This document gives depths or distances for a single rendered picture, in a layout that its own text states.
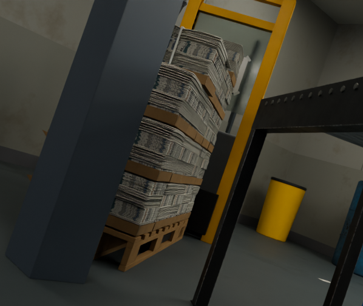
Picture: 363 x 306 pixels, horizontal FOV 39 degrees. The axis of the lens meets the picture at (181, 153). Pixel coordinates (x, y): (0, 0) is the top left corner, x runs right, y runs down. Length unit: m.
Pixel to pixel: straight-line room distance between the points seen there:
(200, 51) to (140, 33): 0.73
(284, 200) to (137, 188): 4.11
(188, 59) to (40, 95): 2.42
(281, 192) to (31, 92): 3.04
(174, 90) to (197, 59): 0.34
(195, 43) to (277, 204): 3.89
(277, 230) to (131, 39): 4.65
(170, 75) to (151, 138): 0.26
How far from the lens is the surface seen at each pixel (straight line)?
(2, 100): 4.45
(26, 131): 4.57
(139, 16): 1.64
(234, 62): 3.23
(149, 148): 2.01
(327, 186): 6.63
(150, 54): 1.67
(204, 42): 2.35
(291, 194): 6.02
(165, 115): 2.01
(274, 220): 6.03
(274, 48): 3.79
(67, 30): 4.66
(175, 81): 2.03
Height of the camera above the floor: 0.47
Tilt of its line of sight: 1 degrees up
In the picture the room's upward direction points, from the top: 19 degrees clockwise
